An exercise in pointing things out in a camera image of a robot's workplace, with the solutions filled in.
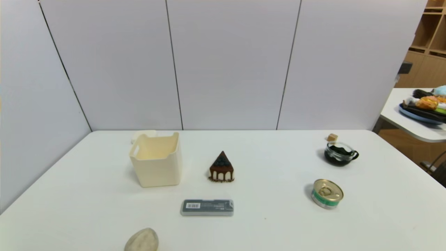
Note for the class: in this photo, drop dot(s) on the chocolate blueberry cake slice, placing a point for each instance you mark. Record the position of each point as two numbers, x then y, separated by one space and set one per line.
221 170

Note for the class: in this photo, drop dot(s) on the cream plastic storage box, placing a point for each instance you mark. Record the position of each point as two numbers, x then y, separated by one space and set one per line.
156 170

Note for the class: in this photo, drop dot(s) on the grey pencil lead case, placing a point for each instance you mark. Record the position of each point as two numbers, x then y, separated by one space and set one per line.
209 207

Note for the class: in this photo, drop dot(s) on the small wooden cube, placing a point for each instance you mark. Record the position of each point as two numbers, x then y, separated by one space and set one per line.
332 137

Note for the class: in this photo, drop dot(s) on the glass cup with dark contents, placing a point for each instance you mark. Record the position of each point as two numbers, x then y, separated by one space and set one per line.
338 155

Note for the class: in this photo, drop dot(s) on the green label tin can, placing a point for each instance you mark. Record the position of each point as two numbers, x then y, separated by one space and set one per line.
327 195

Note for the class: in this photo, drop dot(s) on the beige smooth stone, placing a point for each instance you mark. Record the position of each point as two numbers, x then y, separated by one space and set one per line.
142 241

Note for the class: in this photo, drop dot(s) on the white side table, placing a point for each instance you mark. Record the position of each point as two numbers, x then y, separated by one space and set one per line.
400 120

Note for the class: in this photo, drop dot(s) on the white toy food item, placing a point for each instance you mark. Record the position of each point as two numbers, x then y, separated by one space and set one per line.
409 101

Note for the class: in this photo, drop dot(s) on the blue tray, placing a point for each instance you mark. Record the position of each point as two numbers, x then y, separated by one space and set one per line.
418 116

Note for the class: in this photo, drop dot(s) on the black item on tray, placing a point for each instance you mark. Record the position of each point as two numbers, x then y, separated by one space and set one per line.
421 93

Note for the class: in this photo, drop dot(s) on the orange toy food item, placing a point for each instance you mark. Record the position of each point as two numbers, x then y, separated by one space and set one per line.
427 103

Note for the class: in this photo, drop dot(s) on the green toy food item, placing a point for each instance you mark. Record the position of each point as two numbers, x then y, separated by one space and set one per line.
440 111

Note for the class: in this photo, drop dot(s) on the light blue soft item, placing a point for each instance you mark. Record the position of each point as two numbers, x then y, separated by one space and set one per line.
440 90

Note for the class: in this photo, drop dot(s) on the wooden shelf cabinet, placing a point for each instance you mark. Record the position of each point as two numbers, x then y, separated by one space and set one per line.
427 38

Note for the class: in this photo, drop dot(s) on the dark bracket on partition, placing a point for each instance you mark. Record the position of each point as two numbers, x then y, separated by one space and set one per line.
405 67

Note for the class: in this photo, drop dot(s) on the dark chair frame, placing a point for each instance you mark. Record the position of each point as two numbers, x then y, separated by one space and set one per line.
439 170

